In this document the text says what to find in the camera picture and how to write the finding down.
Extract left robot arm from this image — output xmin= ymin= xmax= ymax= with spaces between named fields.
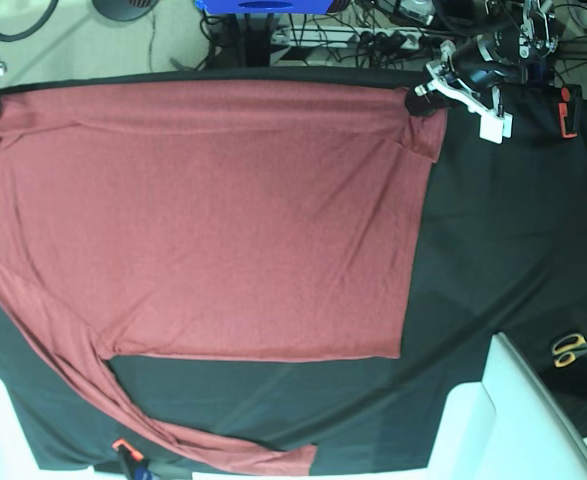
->
xmin=405 ymin=1 xmax=559 ymax=120

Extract black table cloth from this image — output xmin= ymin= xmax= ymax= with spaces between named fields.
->
xmin=0 ymin=70 xmax=587 ymax=475

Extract black orange clamp right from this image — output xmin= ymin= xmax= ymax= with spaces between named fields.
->
xmin=557 ymin=84 xmax=583 ymax=139

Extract red long-sleeve T-shirt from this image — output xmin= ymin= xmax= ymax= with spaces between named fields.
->
xmin=0 ymin=80 xmax=446 ymax=476

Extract blue plastic box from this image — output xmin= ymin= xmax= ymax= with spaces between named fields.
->
xmin=194 ymin=0 xmax=332 ymax=15

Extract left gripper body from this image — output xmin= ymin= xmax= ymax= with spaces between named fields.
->
xmin=413 ymin=40 xmax=506 ymax=116

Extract yellow-handled scissors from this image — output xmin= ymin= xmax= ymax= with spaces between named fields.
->
xmin=551 ymin=332 xmax=587 ymax=368

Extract white power strip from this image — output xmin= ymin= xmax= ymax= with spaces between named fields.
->
xmin=357 ymin=30 xmax=420 ymax=52

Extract blue orange clamp bottom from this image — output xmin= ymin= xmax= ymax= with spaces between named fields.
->
xmin=112 ymin=438 xmax=156 ymax=480

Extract black round stand base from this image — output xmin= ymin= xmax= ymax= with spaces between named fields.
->
xmin=91 ymin=0 xmax=158 ymax=22

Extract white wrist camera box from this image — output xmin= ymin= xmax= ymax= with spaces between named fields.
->
xmin=479 ymin=113 xmax=513 ymax=144

